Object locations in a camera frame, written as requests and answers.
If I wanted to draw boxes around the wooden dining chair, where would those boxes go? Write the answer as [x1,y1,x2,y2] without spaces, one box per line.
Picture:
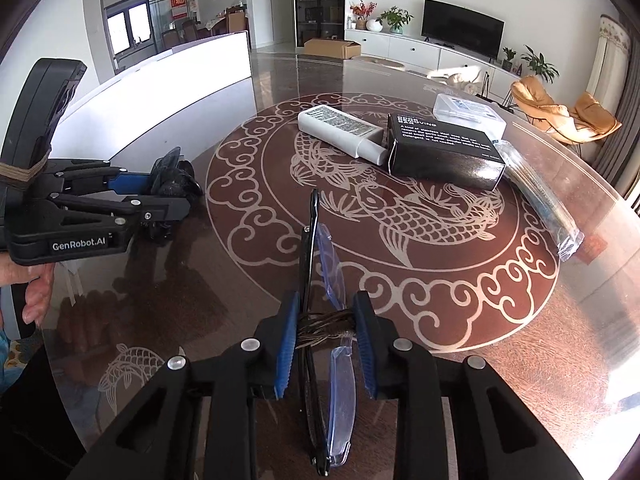
[225,6,249,36]

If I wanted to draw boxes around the beige round cat bed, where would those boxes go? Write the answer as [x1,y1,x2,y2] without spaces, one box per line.
[350,56,406,71]

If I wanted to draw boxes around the clear plastic box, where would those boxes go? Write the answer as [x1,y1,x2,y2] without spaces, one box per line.
[432,92,507,141]

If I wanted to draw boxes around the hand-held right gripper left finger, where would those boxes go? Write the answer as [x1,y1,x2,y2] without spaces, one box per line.
[85,292,301,480]

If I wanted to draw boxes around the clear packet of sticks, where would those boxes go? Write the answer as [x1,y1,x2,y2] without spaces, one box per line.
[495,140,583,262]

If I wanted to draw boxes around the large leafy potted plant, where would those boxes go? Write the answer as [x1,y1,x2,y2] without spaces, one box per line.
[520,45,560,83]

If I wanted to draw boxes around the grey curtain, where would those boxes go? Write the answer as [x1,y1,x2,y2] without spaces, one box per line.
[592,85,640,211]

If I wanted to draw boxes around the long white panel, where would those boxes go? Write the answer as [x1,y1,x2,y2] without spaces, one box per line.
[50,30,251,161]

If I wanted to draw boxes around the black framed glasses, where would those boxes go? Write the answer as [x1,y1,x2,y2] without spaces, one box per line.
[298,189,358,478]

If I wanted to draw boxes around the white cat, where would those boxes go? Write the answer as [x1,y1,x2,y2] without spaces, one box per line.
[440,71,483,92]

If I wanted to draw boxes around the covered floor air conditioner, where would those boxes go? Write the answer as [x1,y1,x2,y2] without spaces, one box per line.
[585,14,632,116]

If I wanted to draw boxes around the green potted plant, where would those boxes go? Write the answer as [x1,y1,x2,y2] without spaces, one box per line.
[376,6,415,35]

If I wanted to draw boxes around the black television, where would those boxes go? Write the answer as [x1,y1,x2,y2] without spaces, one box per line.
[421,0,506,61]

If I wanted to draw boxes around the orange lounge chair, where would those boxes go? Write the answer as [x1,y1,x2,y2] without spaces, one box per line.
[560,91,623,146]
[510,75,571,131]

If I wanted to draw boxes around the white television cabinet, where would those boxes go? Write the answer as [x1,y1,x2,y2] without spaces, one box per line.
[345,27,521,96]

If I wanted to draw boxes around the floral patterned clothing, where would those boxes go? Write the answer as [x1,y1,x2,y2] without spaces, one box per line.
[0,332,43,386]

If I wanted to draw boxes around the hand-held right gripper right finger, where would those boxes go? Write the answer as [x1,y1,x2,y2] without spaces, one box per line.
[352,290,583,480]

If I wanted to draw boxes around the brown cardboard box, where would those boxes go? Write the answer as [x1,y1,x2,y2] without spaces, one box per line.
[303,37,362,59]

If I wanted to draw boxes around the white tube with label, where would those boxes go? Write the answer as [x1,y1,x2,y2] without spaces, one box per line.
[297,106,391,165]

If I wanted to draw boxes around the glass balcony door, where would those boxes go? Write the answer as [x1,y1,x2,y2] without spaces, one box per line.
[103,0,196,56]

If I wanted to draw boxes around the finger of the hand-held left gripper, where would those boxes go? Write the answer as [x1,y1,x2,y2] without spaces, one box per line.
[47,192,191,241]
[42,159,157,196]

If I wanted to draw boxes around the black hair claw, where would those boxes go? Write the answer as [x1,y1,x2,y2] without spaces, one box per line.
[147,147,204,241]

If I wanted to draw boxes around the red flowers in vase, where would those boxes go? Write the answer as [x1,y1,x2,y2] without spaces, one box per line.
[349,0,377,31]

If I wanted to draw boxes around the person's left hand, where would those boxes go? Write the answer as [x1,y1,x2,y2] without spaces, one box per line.
[0,255,56,328]

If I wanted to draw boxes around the dark glass display cabinet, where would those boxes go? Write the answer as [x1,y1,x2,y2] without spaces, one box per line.
[293,0,347,48]

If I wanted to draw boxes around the black cardboard box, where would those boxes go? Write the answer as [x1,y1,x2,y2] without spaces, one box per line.
[386,112,507,191]

